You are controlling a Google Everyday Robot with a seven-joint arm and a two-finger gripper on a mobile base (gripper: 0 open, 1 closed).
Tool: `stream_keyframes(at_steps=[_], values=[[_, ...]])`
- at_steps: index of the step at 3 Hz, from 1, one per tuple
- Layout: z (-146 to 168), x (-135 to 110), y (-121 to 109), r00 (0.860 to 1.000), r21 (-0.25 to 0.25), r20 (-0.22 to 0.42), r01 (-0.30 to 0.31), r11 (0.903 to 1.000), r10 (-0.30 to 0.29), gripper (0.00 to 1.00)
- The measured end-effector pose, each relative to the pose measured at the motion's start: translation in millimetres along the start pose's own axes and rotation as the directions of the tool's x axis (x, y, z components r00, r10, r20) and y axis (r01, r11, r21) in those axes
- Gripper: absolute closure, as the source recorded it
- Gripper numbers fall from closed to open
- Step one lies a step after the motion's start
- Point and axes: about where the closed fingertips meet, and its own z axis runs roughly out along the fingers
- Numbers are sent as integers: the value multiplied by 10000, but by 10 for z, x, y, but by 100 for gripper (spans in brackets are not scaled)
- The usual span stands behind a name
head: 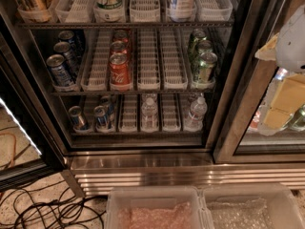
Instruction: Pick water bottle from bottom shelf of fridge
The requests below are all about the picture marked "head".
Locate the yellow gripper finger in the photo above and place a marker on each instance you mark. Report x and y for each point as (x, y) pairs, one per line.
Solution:
(267, 52)
(284, 98)

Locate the clear water bottle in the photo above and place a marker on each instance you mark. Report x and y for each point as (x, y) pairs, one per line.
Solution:
(195, 99)
(196, 113)
(149, 118)

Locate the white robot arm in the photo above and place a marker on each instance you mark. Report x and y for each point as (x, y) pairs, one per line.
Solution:
(287, 49)

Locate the closed glass fridge door right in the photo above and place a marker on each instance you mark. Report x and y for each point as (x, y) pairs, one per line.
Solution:
(245, 88)

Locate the white bottle top shelf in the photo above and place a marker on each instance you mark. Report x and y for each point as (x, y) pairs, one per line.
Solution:
(180, 10)

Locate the steel fridge base grille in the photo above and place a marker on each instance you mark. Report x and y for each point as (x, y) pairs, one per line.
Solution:
(97, 175)

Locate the open fridge door left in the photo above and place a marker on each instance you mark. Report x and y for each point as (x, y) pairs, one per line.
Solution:
(20, 110)

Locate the green can behind glass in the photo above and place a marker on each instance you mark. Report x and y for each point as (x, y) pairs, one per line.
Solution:
(297, 123)

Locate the red can behind glass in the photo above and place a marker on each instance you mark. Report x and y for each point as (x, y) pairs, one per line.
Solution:
(255, 121)

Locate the green soda can front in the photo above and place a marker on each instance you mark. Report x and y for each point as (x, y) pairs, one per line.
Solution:
(203, 67)

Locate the green soda can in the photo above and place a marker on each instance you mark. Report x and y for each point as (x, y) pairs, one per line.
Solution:
(204, 46)
(196, 36)
(203, 67)

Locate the green soda can middle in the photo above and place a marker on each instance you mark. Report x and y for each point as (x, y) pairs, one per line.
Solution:
(204, 46)

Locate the green soda can back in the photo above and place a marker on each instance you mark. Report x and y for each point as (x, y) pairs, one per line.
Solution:
(196, 36)

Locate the clear plastic bin right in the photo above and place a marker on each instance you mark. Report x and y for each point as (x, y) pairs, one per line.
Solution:
(253, 206)

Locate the clear plastic bin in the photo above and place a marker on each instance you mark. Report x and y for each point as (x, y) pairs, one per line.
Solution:
(159, 207)
(253, 206)

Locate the red coca cola can front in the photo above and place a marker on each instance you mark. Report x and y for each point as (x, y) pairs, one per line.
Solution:
(120, 73)

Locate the red cola can back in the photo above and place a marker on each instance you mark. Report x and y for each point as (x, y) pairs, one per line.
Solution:
(121, 35)

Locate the red cola can middle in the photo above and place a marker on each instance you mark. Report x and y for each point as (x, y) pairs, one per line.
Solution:
(119, 47)

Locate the blue can bottom behind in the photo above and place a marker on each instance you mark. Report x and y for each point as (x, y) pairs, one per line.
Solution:
(106, 101)

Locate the clear plastic bin left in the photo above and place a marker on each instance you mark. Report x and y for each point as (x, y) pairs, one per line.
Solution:
(159, 207)

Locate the blue pepsi can back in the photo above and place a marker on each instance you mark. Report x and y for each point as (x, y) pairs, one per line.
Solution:
(70, 37)

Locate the blue pepsi can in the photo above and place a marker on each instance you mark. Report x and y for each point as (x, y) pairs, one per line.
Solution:
(59, 70)
(70, 37)
(66, 50)

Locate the blue can bottom left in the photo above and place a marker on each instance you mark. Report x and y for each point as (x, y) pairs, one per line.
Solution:
(78, 119)

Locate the blue pepsi can middle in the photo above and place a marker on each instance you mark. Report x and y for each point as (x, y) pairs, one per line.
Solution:
(66, 50)

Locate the blue pepsi can front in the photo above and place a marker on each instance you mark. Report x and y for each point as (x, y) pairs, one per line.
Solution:
(59, 70)

